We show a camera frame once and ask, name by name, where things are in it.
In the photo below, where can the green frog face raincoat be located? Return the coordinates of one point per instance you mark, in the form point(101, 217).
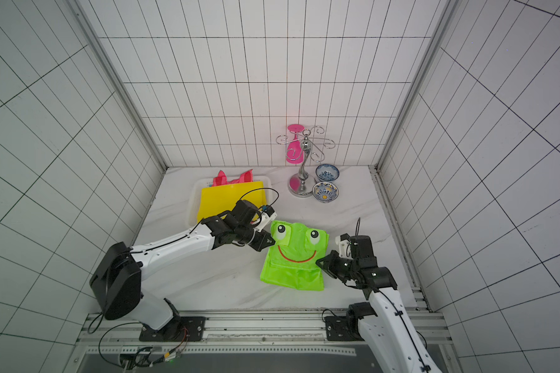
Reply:
point(291, 261)

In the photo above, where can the yellow raincoat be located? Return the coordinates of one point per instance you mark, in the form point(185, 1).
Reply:
point(217, 199)

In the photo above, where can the white plastic perforated basket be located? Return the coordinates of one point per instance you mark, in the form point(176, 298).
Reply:
point(193, 203)

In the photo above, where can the pink plastic wine glass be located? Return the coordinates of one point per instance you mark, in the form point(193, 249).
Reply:
point(294, 152)

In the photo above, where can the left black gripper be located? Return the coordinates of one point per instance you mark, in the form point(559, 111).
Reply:
point(260, 245)

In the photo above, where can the near blue patterned bowl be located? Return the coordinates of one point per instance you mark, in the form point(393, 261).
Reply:
point(325, 192)

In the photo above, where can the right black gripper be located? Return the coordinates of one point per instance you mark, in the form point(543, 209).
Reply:
point(338, 263)

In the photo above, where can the far blue patterned bowl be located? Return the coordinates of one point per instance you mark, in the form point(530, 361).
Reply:
point(327, 173)

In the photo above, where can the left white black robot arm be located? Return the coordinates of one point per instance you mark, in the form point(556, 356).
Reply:
point(118, 281)

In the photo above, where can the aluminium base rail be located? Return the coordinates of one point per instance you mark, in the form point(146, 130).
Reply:
point(233, 332)

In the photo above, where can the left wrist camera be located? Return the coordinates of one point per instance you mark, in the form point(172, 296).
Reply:
point(266, 215)

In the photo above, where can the blue patterned bowl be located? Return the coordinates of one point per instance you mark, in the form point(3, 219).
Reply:
point(327, 173)
point(325, 192)

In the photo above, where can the silver metal glass rack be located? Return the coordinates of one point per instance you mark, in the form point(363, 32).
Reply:
point(313, 144)

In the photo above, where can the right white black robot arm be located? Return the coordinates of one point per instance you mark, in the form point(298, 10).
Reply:
point(381, 320)

